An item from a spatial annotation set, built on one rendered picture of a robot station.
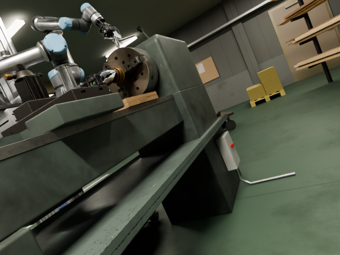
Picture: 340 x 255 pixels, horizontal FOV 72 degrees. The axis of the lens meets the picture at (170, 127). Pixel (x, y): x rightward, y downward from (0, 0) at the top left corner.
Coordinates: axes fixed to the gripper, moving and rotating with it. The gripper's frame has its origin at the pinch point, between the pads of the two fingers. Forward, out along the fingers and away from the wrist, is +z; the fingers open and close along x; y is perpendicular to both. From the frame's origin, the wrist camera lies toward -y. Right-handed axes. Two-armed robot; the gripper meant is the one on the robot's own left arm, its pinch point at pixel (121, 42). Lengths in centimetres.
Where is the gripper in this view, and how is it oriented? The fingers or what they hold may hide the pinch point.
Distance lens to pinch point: 170.3
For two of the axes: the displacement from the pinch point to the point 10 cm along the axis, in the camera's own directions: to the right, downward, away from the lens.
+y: -3.8, 2.4, -8.9
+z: 6.9, 7.1, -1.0
